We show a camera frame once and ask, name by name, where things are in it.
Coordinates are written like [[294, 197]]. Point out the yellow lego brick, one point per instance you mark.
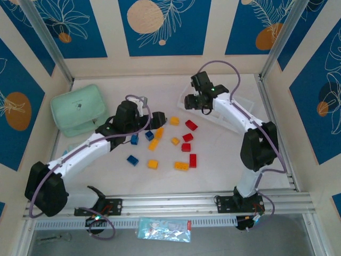
[[153, 164], [181, 166], [154, 144], [159, 132], [174, 121], [175, 141]]

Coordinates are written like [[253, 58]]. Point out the red lego brick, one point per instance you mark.
[[191, 125], [186, 147], [193, 160], [187, 137]]

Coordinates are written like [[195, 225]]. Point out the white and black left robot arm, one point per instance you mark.
[[80, 156]]

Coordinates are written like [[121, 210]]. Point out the clear plastic sorting tray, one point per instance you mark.
[[243, 112]]

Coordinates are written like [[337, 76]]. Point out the mint green zip pouch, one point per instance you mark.
[[77, 106]]

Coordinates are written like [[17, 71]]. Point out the clear plastic wrapper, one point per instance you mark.
[[73, 147]]

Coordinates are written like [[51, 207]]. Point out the light blue plastic piece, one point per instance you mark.
[[65, 152]]

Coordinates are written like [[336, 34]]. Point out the light blue printed packet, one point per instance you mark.
[[165, 230]]

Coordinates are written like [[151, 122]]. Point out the aluminium side rail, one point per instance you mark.
[[277, 128]]

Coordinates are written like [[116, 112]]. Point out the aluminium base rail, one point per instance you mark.
[[170, 202]]

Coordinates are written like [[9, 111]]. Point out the aluminium frame post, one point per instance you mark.
[[45, 37], [283, 37]]

